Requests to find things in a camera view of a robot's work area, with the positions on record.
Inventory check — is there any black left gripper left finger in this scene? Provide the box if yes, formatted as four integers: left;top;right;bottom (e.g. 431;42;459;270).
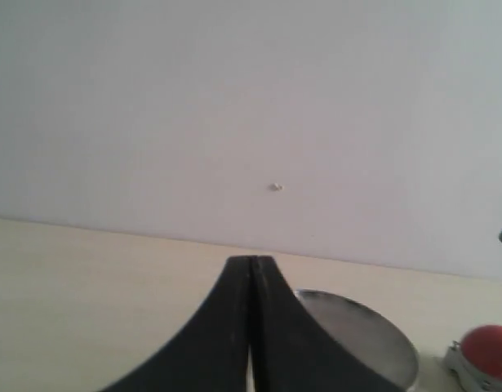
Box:
104;256;252;392

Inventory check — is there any red dome push button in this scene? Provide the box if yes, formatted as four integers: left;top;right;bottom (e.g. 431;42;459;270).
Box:
443;324;502;392

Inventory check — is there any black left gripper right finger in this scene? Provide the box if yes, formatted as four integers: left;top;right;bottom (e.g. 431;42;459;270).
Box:
249;256;400;392

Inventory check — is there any small white wall plug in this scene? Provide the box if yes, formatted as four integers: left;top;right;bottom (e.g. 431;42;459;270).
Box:
269;183;284;192

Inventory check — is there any round stainless steel plate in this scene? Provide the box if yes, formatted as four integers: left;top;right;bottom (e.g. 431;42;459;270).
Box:
295;289;420;391

